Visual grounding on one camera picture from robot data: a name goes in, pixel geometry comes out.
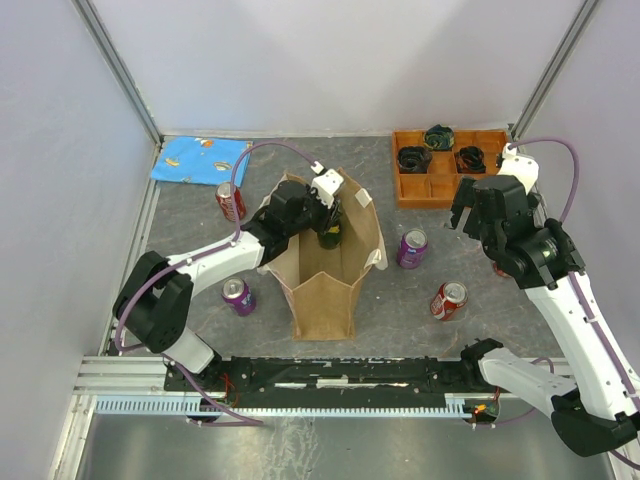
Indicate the aluminium frame post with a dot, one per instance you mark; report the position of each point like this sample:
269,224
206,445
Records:
98,31
554,67

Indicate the blue patterned cloth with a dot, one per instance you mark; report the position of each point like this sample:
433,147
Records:
198,160

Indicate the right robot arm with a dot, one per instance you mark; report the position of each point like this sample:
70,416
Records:
597,409

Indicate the red cola can far right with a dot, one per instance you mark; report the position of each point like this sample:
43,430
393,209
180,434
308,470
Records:
501,269

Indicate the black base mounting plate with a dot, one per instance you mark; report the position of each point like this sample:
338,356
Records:
342,382

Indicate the orange wooden divided tray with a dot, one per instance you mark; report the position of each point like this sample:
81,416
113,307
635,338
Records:
437,187

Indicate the left aluminium frame post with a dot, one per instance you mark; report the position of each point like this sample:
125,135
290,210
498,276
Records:
98,31

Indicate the right aluminium frame post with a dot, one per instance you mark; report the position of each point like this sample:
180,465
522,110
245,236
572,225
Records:
554,67

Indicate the red cola can front right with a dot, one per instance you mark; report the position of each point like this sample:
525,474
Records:
450,297

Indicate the purple soda can left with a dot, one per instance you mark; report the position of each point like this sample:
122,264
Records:
237,294

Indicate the green glass bottle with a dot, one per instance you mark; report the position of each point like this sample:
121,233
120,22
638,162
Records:
331,238

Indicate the purple soda can right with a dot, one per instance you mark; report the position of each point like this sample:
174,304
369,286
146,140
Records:
412,248

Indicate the red cola can left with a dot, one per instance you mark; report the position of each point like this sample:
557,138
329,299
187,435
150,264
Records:
230,201

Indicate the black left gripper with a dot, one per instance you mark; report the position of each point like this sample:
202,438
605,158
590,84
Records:
319,227

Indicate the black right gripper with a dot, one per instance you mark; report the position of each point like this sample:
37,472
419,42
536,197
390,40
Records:
465,198

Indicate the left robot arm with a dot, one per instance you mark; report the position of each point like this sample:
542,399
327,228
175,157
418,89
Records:
155,300

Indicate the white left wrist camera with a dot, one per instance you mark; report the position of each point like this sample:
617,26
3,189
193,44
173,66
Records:
327,183

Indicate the red cola can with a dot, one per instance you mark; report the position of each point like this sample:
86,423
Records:
230,201
501,269
450,297

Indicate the light blue cable duct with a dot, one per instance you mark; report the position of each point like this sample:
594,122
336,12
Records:
195,407

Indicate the purple soda can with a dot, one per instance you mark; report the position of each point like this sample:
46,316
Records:
237,294
412,248

